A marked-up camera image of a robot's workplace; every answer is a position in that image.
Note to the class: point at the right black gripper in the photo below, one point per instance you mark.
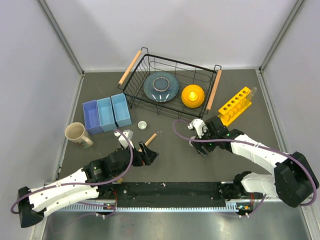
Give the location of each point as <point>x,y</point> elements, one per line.
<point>197,145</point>

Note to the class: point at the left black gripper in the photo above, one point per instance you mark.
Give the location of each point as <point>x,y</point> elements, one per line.
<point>146,157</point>

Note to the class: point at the clear glass test tube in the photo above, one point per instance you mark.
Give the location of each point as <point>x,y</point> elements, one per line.
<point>248,98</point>
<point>253,91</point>

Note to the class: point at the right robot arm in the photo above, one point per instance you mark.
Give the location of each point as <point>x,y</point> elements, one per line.
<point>290,177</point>

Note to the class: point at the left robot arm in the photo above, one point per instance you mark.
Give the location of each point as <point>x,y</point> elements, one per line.
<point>34,204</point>

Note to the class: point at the wooden test tube clamp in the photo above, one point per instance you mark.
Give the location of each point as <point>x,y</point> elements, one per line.
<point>150,139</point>

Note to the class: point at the white round lid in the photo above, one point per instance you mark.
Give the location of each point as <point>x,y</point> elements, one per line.
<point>191,141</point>

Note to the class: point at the small white cup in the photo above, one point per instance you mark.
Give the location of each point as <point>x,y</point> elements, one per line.
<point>142,125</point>

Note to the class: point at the right light blue bin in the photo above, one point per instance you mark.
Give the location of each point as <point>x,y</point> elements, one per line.
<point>121,110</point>

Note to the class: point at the light blue bin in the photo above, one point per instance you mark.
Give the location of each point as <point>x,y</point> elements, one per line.
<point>121,110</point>
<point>106,114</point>

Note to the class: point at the yellow ridged dome bowl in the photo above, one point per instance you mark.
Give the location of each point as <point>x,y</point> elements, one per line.
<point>193,96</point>

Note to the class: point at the middle light blue bin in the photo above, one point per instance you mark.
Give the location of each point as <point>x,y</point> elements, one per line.
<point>106,114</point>

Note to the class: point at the yellow test tube rack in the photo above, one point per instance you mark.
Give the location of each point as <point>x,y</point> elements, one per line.
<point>231,110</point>

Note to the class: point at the dark blue plastic bin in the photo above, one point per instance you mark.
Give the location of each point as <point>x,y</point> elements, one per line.
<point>91,117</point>

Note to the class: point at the blue ceramic plate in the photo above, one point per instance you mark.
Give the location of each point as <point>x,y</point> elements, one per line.
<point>161,86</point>

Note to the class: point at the beige ceramic mug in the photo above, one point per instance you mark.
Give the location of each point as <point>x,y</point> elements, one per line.
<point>77,133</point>

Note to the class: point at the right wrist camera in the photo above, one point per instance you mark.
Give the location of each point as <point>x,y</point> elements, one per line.
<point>199,126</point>

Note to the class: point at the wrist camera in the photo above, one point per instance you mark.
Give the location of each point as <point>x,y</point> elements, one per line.
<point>199,126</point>
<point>125,138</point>

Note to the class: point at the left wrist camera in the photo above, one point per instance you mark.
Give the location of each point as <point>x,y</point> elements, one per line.
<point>125,138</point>

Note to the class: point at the black wire dish rack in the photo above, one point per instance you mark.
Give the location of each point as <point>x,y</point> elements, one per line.
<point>144,63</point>

